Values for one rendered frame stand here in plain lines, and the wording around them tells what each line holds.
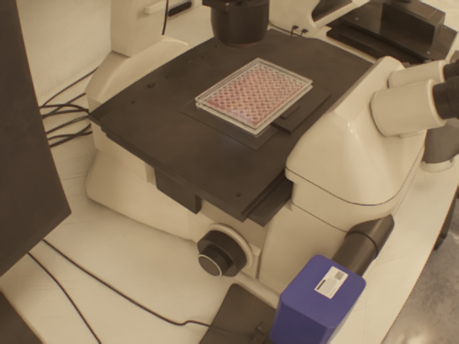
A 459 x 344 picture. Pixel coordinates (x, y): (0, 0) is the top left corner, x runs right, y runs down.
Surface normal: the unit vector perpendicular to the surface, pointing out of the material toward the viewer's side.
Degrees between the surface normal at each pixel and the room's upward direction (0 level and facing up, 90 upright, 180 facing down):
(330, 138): 78
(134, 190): 48
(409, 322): 0
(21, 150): 86
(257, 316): 5
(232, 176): 0
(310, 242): 90
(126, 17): 90
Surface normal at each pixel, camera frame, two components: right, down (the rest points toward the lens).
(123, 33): -0.62, 0.55
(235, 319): 0.09, -0.68
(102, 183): -0.44, -0.04
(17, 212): 0.79, 0.40
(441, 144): -0.25, 0.32
